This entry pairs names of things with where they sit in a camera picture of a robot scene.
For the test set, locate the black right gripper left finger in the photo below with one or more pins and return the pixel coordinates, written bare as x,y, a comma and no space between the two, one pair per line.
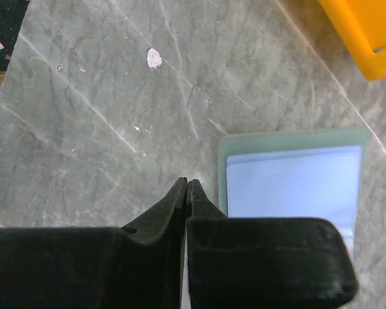
139,265

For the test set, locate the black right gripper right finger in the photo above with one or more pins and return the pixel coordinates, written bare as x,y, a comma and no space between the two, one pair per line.
264,262

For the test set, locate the yellow bin with cards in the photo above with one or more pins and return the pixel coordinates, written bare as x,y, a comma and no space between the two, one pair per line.
362,27

